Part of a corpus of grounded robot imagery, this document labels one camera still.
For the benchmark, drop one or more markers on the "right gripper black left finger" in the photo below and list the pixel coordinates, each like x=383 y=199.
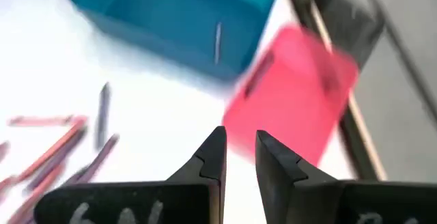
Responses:
x=170 y=203

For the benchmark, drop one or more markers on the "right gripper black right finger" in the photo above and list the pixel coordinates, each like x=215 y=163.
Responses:
x=307 y=203

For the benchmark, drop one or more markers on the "blue crayon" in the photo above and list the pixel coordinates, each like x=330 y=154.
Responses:
x=103 y=114
x=218 y=43

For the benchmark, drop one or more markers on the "red plastic bin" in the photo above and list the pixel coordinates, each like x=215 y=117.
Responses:
x=293 y=108

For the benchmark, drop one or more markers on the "red crayon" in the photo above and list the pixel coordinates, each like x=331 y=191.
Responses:
x=3 y=150
x=51 y=150
x=37 y=193
x=7 y=184
x=41 y=121

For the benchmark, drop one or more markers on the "blue plastic bin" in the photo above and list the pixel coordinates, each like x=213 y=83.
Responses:
x=170 y=19

